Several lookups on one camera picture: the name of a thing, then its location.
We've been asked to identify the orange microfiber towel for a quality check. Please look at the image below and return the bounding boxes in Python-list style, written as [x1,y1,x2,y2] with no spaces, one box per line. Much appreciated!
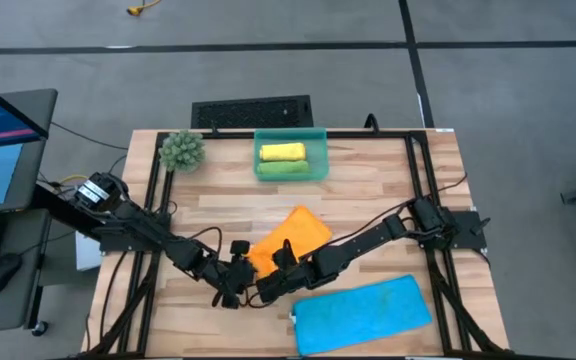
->
[246,204,334,281]

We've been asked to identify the blue microfiber towel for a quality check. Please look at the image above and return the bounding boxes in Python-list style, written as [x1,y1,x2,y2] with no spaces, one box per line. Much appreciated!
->
[290,273,434,357]

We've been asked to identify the green microfiber towel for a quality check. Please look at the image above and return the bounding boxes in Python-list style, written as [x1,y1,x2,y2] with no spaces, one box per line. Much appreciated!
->
[256,159,312,177]

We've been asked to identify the yellow microfiber towel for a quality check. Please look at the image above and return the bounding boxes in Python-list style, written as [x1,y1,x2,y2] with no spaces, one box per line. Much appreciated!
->
[259,142,308,162]

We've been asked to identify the teal translucent plastic basket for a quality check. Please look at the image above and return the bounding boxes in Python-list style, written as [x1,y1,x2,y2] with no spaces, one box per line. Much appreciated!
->
[252,127,330,183]

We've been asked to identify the green plant in patterned pot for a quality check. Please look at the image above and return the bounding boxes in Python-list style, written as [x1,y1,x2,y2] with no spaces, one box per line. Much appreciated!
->
[158,128,206,176]

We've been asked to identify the white paper sheet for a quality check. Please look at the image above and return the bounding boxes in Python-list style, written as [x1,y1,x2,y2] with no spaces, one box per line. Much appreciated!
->
[74,233,104,272]

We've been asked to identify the black perforated panel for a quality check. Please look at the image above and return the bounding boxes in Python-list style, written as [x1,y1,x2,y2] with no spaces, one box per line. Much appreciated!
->
[190,94,315,130]

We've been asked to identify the grey side table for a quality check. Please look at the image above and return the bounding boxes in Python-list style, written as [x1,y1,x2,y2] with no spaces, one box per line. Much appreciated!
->
[0,209,52,335]

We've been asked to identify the black computer mouse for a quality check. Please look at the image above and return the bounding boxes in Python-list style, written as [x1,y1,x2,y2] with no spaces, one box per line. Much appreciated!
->
[0,252,23,297]

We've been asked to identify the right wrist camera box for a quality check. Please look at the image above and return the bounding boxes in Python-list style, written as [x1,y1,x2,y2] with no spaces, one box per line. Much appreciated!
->
[272,238,300,274]

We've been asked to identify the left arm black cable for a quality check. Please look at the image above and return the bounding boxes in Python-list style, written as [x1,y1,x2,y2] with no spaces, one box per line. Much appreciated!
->
[187,225,224,257]

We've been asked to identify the black metal table frame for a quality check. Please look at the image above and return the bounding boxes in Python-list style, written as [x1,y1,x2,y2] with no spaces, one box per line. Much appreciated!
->
[87,128,512,360]

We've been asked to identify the black floor cable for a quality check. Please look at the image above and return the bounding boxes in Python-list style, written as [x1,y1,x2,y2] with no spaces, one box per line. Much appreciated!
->
[49,120,130,152]

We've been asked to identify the yellow cable plug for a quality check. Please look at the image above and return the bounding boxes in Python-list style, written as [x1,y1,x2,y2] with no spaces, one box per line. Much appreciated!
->
[126,0,162,17]

